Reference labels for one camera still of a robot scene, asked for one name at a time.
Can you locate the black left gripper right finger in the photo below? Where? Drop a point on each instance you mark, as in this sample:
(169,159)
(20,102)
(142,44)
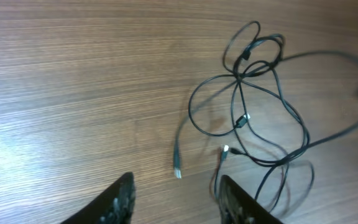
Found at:
(236,206)

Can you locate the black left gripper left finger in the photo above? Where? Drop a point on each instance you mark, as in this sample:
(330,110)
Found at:
(115,205)

